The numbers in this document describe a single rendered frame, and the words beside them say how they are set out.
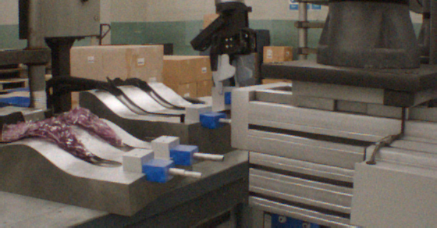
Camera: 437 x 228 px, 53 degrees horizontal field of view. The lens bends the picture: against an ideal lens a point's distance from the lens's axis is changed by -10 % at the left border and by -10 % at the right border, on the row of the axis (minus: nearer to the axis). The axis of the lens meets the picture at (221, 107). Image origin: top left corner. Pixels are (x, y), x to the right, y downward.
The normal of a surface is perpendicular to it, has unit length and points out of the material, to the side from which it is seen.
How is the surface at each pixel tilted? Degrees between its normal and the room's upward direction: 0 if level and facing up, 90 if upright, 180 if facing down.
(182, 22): 90
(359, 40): 72
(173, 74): 90
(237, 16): 82
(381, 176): 90
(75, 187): 90
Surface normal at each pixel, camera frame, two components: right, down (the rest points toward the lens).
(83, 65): -0.54, 0.02
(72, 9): 0.81, 0.09
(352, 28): -0.59, -0.18
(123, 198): -0.32, 0.15
